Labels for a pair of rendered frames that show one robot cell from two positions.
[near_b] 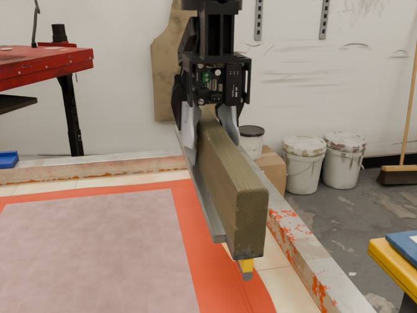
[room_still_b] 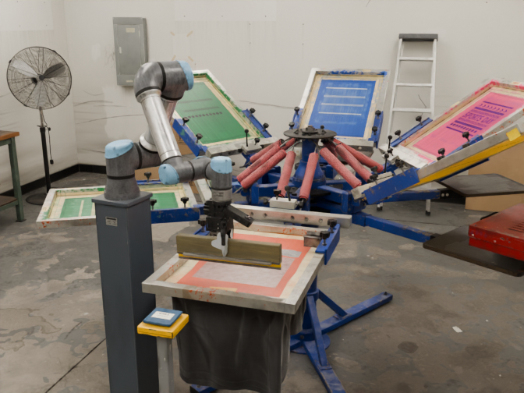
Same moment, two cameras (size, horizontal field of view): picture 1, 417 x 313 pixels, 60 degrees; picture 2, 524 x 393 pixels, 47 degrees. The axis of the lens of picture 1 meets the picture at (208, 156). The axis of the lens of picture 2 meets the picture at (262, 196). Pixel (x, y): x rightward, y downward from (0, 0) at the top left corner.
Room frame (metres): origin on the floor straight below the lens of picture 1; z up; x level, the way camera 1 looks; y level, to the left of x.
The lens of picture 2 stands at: (1.60, -1.76, 1.93)
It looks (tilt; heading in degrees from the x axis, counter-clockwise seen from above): 17 degrees down; 119
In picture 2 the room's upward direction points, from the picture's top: straight up
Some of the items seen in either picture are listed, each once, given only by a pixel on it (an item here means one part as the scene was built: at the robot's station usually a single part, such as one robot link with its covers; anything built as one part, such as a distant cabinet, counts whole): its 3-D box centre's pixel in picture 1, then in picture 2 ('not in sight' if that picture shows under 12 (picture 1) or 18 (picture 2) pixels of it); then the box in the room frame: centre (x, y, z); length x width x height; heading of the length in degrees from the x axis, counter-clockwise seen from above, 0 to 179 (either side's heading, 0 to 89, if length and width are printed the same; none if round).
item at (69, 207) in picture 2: not in sight; (147, 185); (-0.47, 0.68, 1.05); 1.08 x 0.61 x 0.23; 42
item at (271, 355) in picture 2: not in sight; (226, 342); (0.48, -0.03, 0.74); 0.45 x 0.03 x 0.43; 12
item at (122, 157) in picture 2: not in sight; (121, 157); (-0.12, 0.11, 1.37); 0.13 x 0.12 x 0.14; 66
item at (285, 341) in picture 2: not in sight; (294, 321); (0.64, 0.24, 0.74); 0.46 x 0.04 x 0.42; 102
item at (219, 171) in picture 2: not in sight; (221, 172); (0.45, 0.00, 1.40); 0.09 x 0.08 x 0.11; 156
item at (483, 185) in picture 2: not in sight; (416, 193); (0.71, 1.73, 0.91); 1.34 x 0.40 x 0.08; 42
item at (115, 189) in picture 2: not in sight; (121, 184); (-0.12, 0.10, 1.25); 0.15 x 0.15 x 0.10
